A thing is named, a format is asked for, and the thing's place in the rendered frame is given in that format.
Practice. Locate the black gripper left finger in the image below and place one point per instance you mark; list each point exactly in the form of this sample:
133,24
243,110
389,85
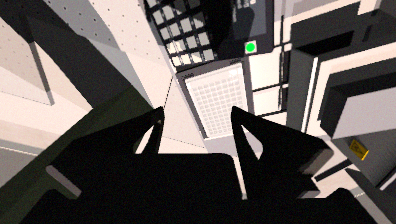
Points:
120,138

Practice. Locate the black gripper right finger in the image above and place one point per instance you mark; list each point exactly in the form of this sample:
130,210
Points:
287,152

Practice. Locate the black raised edge strip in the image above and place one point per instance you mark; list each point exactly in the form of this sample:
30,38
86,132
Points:
333,170

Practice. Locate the white well plate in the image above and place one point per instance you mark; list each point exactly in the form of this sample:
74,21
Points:
207,93

